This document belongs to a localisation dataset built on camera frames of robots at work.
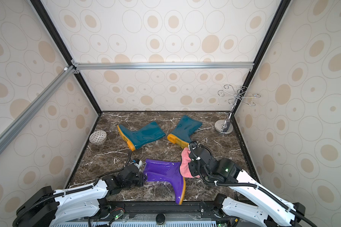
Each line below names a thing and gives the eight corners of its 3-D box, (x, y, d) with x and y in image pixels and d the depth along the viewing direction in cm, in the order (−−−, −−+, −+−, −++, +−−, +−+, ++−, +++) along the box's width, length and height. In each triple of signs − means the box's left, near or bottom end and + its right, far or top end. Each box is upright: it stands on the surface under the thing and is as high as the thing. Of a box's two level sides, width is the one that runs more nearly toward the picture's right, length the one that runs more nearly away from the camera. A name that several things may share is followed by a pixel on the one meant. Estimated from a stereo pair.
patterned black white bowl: (91, 144, 102) (87, 140, 98) (95, 134, 107) (92, 130, 103) (105, 144, 102) (102, 140, 98) (109, 134, 107) (106, 130, 103)
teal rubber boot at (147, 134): (131, 153, 97) (128, 148, 92) (119, 131, 109) (117, 125, 104) (163, 136, 107) (163, 131, 101) (150, 118, 119) (149, 112, 113)
